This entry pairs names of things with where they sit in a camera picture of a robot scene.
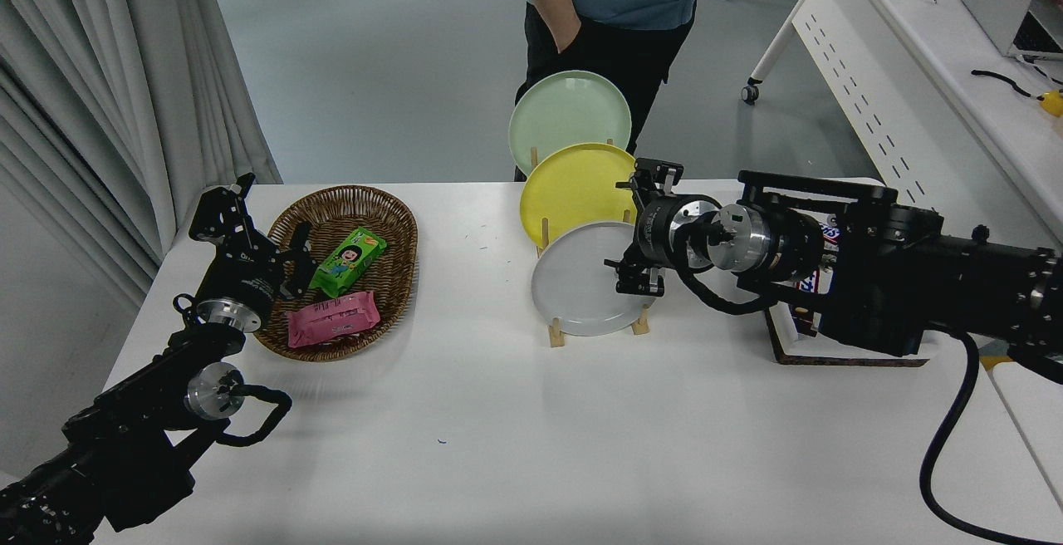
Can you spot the yellow plate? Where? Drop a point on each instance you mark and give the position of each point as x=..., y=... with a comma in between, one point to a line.
x=573, y=188

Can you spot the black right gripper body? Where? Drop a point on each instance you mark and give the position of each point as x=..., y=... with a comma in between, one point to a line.
x=658, y=233

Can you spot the grey curtain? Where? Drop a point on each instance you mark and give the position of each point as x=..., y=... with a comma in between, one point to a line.
x=83, y=71

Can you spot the small yellow object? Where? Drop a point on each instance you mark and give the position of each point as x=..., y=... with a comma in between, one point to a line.
x=1053, y=103

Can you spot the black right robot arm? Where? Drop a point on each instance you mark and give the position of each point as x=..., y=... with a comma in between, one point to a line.
x=897, y=279

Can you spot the brown wicker basket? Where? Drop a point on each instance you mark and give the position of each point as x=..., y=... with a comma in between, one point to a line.
x=392, y=225

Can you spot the white plastic tray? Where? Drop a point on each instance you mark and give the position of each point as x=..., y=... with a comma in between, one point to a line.
x=793, y=344

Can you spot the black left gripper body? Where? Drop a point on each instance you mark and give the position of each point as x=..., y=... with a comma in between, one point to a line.
x=241, y=281

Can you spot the white side table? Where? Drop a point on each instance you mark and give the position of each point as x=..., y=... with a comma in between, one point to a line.
x=1038, y=437

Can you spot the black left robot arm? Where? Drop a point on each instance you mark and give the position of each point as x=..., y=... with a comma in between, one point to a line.
x=124, y=445

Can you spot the green snack pack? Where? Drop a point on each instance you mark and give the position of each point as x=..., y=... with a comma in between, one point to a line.
x=349, y=261

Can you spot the Snickers bar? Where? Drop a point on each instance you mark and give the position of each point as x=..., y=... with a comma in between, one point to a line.
x=829, y=234

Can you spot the grey plate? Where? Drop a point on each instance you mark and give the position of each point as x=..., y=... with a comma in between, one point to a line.
x=573, y=287

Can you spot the pink snack pack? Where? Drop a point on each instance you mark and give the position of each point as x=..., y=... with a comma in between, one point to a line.
x=332, y=319

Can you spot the white desk with perforated panel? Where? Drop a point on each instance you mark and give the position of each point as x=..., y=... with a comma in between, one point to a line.
x=913, y=71

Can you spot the pale green plate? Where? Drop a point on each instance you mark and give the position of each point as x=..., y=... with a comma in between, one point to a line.
x=569, y=109

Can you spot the wooden plate rack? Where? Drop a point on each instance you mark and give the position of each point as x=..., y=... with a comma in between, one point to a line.
x=555, y=334

